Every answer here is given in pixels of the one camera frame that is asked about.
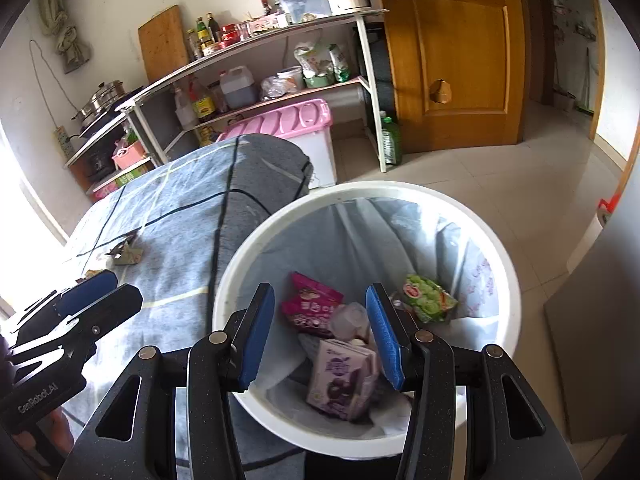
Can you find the long white shelf unit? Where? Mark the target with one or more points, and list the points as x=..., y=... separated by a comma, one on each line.
x=240, y=47

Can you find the small white shelf unit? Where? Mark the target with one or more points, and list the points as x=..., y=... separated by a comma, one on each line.
x=100, y=137

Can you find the green glass sauce bottle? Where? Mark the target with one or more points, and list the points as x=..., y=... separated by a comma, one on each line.
x=203, y=35

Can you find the person's left hand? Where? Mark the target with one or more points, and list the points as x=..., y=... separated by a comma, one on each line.
x=47, y=437

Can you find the wooden door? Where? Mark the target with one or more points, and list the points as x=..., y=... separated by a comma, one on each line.
x=450, y=35

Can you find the grey plastic jug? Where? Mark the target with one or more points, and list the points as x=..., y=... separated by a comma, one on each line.
x=240, y=87

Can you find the green cardboard box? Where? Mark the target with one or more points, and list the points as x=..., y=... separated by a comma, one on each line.
x=132, y=175

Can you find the magenta snack packet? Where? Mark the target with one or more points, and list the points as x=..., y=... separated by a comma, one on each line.
x=310, y=305

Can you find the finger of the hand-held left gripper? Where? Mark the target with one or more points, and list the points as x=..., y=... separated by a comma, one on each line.
x=110, y=310
x=87, y=290

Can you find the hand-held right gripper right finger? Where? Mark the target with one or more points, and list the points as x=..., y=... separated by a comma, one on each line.
x=385, y=342

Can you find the steel cooking pot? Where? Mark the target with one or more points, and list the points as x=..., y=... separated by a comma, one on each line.
x=102, y=100

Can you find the green bowl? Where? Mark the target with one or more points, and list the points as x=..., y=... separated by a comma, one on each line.
x=319, y=81

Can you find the crumpled clear plastic bag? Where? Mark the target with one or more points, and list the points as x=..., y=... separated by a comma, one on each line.
x=275, y=89

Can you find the small glass seasoning bottle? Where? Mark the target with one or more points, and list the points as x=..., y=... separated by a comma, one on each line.
x=193, y=46

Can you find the white plastic bottle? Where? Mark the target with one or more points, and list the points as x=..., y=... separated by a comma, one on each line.
x=184, y=107

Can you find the pink lid storage box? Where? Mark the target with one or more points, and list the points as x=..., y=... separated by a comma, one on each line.
x=280, y=120

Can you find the white plastic jar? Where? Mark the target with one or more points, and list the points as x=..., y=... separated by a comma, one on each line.
x=291, y=79

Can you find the pink plastic basket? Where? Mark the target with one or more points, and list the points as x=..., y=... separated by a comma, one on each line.
x=129, y=156

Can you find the purple milk carton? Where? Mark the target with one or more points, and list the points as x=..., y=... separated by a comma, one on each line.
x=335, y=375

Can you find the green and white food bag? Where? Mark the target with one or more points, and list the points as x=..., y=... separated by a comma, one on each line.
x=312, y=60

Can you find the translucent bin liner bag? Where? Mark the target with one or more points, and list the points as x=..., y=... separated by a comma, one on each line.
x=440, y=260

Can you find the dark glass sauce bottle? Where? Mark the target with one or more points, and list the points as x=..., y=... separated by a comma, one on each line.
x=214, y=30

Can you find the wooden cutting board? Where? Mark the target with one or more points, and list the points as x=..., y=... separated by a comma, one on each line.
x=162, y=42

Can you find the clear plastic storage box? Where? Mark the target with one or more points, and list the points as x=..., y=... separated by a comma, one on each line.
x=305, y=5

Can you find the yellow label oil bottle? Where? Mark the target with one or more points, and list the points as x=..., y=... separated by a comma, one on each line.
x=202, y=102

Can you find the crumpled brown leaf wrapper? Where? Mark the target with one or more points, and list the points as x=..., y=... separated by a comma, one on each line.
x=127, y=255

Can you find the clear plastic cup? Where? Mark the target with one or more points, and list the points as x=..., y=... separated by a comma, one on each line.
x=350, y=320

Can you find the green plastic bottle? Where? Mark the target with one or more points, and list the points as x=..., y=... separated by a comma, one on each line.
x=391, y=142

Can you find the grey flat panel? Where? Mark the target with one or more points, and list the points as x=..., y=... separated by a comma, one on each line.
x=595, y=335

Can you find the grey checked blanket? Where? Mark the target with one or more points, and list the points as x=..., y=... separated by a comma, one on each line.
x=175, y=210

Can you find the pink cardboard box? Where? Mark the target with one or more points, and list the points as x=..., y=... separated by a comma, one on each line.
x=107, y=189

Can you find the black induction cooker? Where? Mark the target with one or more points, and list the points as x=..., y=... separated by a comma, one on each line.
x=100, y=127

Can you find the window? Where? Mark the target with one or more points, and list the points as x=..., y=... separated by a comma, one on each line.
x=20, y=220

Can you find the hanging grey rag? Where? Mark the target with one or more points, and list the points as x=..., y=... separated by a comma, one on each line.
x=67, y=35

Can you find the black rice cooker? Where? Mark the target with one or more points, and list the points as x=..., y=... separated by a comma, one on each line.
x=100, y=162

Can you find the red jar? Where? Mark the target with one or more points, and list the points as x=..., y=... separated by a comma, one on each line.
x=231, y=33

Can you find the green snack packet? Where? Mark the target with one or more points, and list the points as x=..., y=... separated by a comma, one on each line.
x=425, y=296

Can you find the white round trash bin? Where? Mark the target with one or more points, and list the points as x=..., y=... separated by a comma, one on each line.
x=350, y=192

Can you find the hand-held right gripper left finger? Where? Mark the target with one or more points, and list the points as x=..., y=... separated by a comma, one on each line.
x=257, y=342

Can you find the white power strip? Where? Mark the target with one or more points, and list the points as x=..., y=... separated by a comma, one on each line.
x=63, y=142

